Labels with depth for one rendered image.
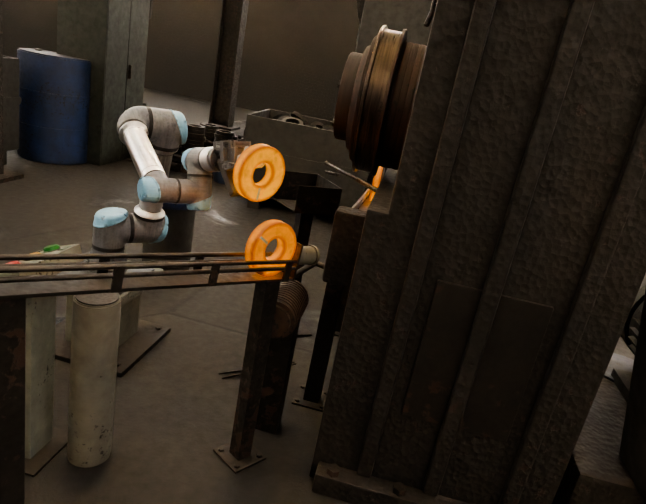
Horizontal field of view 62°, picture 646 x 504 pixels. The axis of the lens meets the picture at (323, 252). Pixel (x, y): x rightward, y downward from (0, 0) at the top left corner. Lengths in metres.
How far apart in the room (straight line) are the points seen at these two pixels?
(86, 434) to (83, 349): 0.27
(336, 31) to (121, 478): 10.96
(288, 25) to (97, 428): 11.09
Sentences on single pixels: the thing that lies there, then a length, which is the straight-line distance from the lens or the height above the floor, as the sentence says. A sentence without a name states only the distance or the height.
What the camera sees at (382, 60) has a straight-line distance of 1.66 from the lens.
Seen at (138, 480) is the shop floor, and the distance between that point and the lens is 1.75.
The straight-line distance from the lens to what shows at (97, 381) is 1.62.
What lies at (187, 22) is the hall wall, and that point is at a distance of 12.99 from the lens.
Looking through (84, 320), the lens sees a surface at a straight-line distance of 1.53.
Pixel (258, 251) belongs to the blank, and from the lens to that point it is 1.43.
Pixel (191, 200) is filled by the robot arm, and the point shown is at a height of 0.74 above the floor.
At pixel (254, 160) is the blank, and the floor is 0.93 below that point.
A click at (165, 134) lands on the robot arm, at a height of 0.87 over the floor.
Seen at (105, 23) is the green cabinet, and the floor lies 1.20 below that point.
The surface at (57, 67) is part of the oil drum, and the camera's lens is 5.05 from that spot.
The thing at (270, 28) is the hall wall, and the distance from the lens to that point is 12.35.
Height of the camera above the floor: 1.19
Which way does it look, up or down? 19 degrees down
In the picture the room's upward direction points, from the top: 11 degrees clockwise
